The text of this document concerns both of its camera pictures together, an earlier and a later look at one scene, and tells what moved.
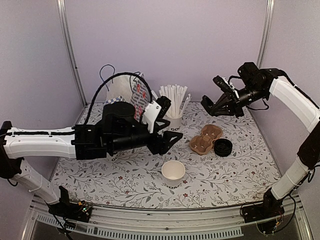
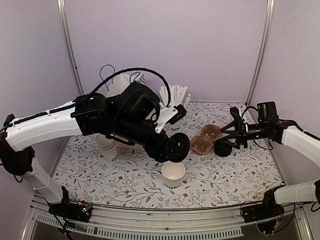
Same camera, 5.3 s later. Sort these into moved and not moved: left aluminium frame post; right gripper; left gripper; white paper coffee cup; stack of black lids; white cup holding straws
Moved: right gripper; left gripper
Not moved: stack of black lids; white paper coffee cup; white cup holding straws; left aluminium frame post
